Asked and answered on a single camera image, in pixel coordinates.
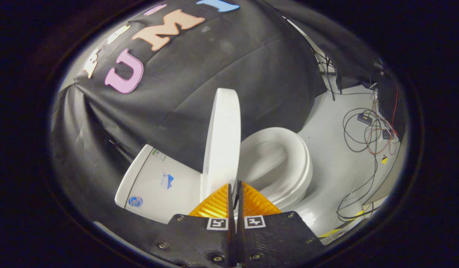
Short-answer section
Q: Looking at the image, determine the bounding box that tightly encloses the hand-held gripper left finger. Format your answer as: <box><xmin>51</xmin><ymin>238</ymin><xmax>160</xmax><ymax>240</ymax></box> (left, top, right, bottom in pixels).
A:
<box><xmin>150</xmin><ymin>182</ymin><xmax>237</xmax><ymax>268</ymax></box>

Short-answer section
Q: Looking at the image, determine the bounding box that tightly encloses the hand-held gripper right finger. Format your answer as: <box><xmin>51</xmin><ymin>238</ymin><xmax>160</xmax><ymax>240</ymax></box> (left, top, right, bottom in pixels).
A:
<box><xmin>237</xmin><ymin>181</ymin><xmax>327</xmax><ymax>267</ymax></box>

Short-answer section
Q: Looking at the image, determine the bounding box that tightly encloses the white toilet lid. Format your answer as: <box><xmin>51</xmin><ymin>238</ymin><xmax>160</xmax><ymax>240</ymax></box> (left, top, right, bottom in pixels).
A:
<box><xmin>200</xmin><ymin>88</ymin><xmax>241</xmax><ymax>209</ymax></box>

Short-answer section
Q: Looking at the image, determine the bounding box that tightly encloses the white ceramic toilet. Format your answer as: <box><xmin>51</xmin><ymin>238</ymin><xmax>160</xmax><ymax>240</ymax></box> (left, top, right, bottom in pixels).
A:
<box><xmin>120</xmin><ymin>130</ymin><xmax>327</xmax><ymax>237</ymax></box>

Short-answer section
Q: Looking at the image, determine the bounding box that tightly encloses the white toilet tank cover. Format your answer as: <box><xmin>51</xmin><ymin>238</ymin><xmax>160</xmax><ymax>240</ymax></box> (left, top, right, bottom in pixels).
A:
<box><xmin>115</xmin><ymin>144</ymin><xmax>154</xmax><ymax>209</ymax></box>

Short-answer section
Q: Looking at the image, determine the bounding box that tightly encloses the yellow black floor tape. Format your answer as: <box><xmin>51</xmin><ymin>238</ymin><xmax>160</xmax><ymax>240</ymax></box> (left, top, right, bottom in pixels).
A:
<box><xmin>318</xmin><ymin>209</ymin><xmax>366</xmax><ymax>239</ymax></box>

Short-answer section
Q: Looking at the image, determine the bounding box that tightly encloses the black light stand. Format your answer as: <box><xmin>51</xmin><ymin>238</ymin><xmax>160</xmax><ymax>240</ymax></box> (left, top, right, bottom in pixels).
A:
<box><xmin>312</xmin><ymin>51</ymin><xmax>337</xmax><ymax>102</ymax></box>

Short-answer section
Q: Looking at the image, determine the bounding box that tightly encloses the black backdrop cloth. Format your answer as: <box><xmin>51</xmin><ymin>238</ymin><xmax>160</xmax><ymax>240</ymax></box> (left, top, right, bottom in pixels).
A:
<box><xmin>49</xmin><ymin>0</ymin><xmax>397</xmax><ymax>246</ymax></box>

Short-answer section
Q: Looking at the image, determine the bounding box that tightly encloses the tangle of floor cables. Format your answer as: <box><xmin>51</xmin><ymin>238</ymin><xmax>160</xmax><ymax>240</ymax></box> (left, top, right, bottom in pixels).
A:
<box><xmin>336</xmin><ymin>87</ymin><xmax>401</xmax><ymax>224</ymax></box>

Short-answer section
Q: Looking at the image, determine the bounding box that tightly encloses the red cable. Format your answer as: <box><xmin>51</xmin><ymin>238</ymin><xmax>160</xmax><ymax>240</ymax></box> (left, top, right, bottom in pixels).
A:
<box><xmin>391</xmin><ymin>89</ymin><xmax>399</xmax><ymax>131</ymax></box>

